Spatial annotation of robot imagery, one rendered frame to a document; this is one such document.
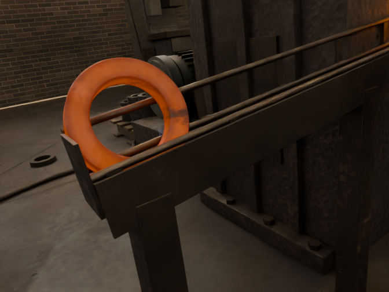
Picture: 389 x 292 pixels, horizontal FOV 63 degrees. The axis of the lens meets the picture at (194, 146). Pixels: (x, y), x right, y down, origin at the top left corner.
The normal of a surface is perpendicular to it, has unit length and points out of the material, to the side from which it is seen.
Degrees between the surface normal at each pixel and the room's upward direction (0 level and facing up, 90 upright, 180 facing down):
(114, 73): 67
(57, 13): 90
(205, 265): 0
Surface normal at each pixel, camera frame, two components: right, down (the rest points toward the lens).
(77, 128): 0.43, -0.18
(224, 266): -0.12, -0.94
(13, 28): 0.55, 0.20
